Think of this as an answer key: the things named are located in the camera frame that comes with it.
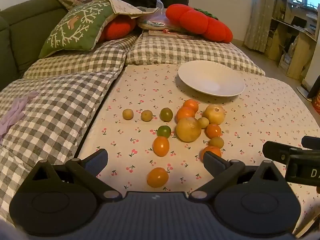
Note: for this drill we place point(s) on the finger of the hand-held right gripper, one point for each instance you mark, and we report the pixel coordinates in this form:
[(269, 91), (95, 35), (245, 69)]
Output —
[(311, 141), (275, 151)]

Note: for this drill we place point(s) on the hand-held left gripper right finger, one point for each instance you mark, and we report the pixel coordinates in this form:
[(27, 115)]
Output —
[(212, 162)]

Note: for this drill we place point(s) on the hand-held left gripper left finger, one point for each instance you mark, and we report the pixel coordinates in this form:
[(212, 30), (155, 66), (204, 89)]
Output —
[(96, 161)]

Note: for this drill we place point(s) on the orange tangerine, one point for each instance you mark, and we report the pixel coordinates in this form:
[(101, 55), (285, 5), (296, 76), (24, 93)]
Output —
[(213, 130), (213, 150), (191, 105), (184, 113), (161, 146), (157, 177)]

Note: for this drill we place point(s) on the large round yellow pear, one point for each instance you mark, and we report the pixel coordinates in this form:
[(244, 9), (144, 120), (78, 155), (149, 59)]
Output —
[(188, 129)]

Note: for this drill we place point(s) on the pale apple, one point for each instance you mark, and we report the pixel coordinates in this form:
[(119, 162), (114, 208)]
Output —
[(214, 114)]

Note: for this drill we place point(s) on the bright green citrus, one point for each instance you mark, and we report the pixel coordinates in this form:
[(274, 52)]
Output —
[(164, 131)]

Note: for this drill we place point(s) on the dull green citrus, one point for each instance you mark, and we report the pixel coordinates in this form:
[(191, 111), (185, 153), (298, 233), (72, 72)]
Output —
[(166, 114)]

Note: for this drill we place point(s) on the white plate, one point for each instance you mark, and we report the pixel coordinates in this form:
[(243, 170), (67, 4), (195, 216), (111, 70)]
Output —
[(212, 80)]

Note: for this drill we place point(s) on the cherry print cloth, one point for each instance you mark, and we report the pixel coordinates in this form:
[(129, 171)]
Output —
[(140, 135)]

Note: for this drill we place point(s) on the large grey gingham quilt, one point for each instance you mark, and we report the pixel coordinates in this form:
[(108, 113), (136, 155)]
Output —
[(50, 120)]

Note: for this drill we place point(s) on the lavender cloth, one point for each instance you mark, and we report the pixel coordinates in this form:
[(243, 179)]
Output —
[(12, 120)]

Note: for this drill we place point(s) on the wooden shelf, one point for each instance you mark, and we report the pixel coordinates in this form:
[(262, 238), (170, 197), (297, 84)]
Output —
[(297, 45)]

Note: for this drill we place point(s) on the grey gingham cushion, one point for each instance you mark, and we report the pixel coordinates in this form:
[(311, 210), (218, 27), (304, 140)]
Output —
[(75, 60), (190, 50)]

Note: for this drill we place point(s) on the orange pumpkin cushion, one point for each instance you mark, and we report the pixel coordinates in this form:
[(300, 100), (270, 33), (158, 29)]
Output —
[(117, 27)]

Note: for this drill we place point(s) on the green tree-pattern cushion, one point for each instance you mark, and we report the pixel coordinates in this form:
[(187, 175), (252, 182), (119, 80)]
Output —
[(75, 27)]

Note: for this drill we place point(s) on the beige curtain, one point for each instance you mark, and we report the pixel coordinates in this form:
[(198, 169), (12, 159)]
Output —
[(262, 12)]

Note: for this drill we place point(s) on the red tomato-shaped cushion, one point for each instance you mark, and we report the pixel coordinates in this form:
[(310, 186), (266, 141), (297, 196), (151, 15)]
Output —
[(195, 20)]

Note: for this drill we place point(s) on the green sofa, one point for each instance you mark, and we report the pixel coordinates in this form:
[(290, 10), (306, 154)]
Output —
[(22, 30)]

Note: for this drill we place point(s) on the clear plastic bag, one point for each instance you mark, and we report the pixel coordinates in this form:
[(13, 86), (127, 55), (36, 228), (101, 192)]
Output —
[(155, 20)]

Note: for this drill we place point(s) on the beige floral cloth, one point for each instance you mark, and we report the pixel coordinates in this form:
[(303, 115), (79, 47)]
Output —
[(125, 6)]

